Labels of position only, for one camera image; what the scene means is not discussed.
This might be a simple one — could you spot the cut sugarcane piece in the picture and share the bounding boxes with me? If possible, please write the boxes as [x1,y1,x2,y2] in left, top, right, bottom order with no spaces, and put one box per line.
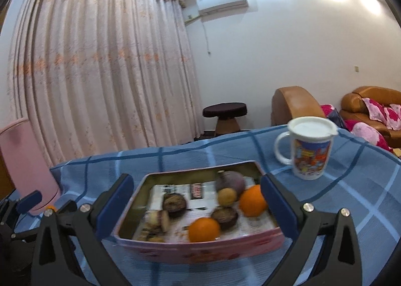
[137,210,171,243]

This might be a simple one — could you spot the dark water chestnut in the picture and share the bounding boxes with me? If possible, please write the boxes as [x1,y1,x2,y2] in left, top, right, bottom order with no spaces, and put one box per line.
[211,206,239,231]
[162,193,187,219]

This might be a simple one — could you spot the large orange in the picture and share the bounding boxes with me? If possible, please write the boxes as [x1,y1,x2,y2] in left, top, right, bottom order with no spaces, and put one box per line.
[239,185,268,217]

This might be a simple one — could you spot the small orange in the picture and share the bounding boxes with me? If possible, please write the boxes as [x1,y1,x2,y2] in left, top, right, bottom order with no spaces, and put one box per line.
[46,206,58,212]
[187,217,221,243]

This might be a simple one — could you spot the pink metal tin box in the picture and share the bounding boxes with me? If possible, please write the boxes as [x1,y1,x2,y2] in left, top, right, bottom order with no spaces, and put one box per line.
[114,161,285,264]

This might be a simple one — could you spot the small yellow-brown longan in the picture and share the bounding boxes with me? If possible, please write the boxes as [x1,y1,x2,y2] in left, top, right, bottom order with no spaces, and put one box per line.
[217,187,237,207]

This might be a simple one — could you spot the purple round fruit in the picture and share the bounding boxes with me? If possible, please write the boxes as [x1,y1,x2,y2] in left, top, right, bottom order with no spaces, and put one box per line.
[215,170,245,197]

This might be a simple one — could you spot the pink electric kettle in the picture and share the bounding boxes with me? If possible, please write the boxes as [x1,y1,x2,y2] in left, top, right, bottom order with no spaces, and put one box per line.
[1,118,60,216]

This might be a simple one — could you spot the white printed mug with lid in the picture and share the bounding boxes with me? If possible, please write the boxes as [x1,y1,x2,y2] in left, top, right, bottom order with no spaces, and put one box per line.
[274,116,339,181]

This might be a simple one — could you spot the brown leather sofa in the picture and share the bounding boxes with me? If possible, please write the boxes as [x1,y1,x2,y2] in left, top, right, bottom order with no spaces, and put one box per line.
[340,86,400,148]

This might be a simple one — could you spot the pink floral blanket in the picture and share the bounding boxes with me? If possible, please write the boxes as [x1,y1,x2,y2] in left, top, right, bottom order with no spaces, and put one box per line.
[321,105,400,153]

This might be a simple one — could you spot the floral pink curtain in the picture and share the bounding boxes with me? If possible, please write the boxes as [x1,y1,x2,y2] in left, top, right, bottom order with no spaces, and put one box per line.
[8,0,203,166]

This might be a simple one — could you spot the brown leather armchair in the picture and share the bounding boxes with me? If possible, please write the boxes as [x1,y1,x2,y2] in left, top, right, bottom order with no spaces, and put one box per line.
[270,86,326,126]

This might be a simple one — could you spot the dark round stool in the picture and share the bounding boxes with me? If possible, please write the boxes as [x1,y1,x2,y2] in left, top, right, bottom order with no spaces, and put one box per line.
[203,103,247,136]

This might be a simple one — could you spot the white air conditioner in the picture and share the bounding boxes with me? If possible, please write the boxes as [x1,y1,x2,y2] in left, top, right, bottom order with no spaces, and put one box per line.
[196,0,249,16]

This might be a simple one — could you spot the air conditioner cable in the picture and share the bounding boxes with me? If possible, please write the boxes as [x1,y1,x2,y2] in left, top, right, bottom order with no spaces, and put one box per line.
[203,22,212,55]

